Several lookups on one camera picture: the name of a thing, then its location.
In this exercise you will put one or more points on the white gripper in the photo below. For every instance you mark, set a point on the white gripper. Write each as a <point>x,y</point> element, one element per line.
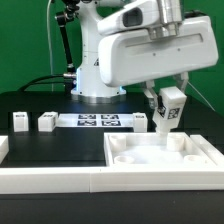
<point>132,57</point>

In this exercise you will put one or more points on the white square table top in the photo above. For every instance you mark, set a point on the white square table top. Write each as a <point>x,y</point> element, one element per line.
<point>149,149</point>

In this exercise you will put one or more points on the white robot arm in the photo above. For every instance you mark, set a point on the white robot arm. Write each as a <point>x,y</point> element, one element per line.
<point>84,23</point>

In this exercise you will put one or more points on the white marker tag sheet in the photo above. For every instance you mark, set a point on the white marker tag sheet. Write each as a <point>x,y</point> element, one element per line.
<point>95,120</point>

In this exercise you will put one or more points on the white U-shaped obstacle fence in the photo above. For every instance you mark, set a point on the white U-shaped obstacle fence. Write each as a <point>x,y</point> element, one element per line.
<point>115,178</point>

